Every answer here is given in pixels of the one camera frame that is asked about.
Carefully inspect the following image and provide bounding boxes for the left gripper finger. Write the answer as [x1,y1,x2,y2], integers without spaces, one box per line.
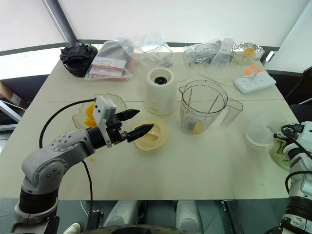
[118,109,141,122]
[126,123,155,143]

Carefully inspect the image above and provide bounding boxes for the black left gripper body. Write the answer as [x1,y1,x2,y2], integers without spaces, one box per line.
[106,114,129,146]

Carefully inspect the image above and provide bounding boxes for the cream blender lid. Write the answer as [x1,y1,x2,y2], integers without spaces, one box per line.
[131,117,169,152]

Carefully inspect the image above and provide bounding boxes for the orange segments pile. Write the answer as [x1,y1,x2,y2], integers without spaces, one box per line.
[82,103,98,128]

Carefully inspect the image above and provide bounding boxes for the white blender base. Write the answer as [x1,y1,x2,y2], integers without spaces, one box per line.
[145,67,177,116]

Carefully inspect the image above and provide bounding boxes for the orange piece in jar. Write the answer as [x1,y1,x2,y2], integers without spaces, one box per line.
[192,121,205,135]

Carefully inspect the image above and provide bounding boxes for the clear blender jar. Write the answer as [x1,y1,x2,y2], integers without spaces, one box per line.
[178,79,244,136]

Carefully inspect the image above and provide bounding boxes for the clear glass dish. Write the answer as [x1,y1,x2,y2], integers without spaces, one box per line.
[71,93,128,130]

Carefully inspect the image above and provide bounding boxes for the plastic bag with red packs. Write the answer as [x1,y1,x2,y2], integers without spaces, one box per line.
[84,39,135,81]

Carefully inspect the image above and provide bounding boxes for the clear bag with container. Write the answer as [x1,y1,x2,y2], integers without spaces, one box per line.
[116,32,174,68]

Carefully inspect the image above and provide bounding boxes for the crumpled black bag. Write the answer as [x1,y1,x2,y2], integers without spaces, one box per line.
[59,43,99,78]

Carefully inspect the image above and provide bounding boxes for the grey rounded robot leg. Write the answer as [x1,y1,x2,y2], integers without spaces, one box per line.
[103,200,140,230]
[175,200,203,233]

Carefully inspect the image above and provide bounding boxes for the white shoe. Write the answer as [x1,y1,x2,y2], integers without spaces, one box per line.
[63,222,81,234]

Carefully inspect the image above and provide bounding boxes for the cardboard box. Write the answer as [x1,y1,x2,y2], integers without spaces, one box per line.
[0,81,33,109]

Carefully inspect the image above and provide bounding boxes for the clear plastic measuring cup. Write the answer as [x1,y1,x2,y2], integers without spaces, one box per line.
[209,38,235,68]

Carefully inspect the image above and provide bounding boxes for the grey metal pole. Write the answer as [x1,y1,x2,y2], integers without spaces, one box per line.
[42,0,78,46]

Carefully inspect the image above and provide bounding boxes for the white power strip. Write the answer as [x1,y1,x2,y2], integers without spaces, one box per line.
[233,74,277,95]

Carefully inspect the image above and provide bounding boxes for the orange plastic clips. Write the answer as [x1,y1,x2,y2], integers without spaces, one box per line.
[244,63,263,76]

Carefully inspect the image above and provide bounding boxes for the foil bowl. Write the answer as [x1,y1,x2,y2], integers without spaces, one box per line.
[231,42,264,61]

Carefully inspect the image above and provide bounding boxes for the green cloth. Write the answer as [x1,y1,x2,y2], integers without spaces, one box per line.
[269,138,293,169]

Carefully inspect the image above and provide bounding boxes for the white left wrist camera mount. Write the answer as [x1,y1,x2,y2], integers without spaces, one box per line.
[94,96,118,148]

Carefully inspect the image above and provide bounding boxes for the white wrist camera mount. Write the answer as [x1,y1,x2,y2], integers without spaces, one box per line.
[299,121,312,134]
[94,96,118,148]

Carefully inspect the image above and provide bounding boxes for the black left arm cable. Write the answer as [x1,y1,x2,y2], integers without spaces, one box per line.
[39,98,97,215]

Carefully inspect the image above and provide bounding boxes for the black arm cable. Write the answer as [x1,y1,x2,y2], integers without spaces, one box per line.
[39,98,97,215]
[273,123,312,195]

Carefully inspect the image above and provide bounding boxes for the clear bag with cables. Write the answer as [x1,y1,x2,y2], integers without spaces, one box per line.
[183,39,224,67]

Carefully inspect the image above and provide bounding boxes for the silver metal frame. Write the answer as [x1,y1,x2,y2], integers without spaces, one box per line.
[0,99,27,133]

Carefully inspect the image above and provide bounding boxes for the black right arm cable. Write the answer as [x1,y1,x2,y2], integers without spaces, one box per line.
[273,123,312,195]

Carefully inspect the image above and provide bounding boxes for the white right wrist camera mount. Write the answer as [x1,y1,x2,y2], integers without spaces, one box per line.
[299,121,312,134]

